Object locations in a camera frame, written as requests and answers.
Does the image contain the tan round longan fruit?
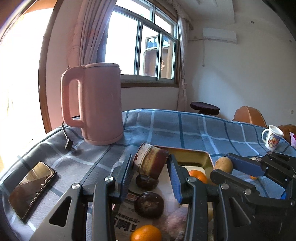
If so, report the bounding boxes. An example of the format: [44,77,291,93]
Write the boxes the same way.
[213,157,233,174]

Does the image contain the dark brown chestnut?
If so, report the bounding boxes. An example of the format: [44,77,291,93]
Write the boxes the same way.
[135,174,159,191]

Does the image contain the purple round fruit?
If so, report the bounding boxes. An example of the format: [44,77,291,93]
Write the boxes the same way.
[162,207,188,240]

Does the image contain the white cartoon mug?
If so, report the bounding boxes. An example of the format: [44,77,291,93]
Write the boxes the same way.
[261,125,284,151]

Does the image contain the pink metal tin box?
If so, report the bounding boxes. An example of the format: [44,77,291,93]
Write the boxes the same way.
[111,145,215,241]

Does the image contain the printed paper in box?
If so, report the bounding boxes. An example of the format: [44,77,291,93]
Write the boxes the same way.
[114,167,180,240]

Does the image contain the brown wooden chair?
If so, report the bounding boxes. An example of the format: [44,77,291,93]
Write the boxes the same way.
[278,125,296,144]
[233,106,267,128]

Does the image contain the blue plaid tablecloth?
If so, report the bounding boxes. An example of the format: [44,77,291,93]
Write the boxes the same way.
[0,108,296,241]

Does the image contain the pink electric kettle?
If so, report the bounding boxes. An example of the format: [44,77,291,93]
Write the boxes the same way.
[61,63,123,146]

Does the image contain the dark round stool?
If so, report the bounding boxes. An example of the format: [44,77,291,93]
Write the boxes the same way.
[190,101,220,116]

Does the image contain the black smartphone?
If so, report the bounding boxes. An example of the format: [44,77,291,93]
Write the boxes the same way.
[9,162,56,220]

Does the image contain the white air conditioner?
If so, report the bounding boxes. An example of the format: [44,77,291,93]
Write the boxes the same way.
[203,28,237,44]

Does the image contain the pink curtain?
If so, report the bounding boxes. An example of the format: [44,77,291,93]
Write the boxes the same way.
[68,0,116,67]

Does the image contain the black kettle power cable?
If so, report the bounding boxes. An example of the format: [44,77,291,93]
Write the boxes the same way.
[61,121,74,151]

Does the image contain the window with frame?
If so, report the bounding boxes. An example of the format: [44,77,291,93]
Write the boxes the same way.
[104,1,180,88]

